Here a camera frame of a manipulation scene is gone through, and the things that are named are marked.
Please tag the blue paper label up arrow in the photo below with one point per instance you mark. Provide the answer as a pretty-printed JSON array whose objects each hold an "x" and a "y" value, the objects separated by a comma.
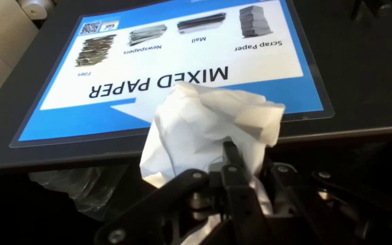
[{"x": 182, "y": 73}]

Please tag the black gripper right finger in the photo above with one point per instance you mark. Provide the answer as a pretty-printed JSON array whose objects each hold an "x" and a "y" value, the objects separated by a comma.
[{"x": 340, "y": 213}]

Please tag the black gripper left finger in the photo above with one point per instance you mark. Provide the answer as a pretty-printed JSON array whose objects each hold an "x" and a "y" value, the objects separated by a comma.
[{"x": 231, "y": 199}]

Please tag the white tissue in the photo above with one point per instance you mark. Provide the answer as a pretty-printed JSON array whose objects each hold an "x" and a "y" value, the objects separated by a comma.
[{"x": 190, "y": 131}]

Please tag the black recycling bin lid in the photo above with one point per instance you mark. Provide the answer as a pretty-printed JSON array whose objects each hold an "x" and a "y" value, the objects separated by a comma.
[{"x": 367, "y": 69}]

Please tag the white printer wheel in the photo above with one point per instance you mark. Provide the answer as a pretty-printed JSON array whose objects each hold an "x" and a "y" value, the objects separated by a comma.
[{"x": 34, "y": 7}]

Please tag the black bin with liner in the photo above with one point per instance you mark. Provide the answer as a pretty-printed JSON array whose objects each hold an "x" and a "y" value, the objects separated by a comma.
[{"x": 81, "y": 186}]

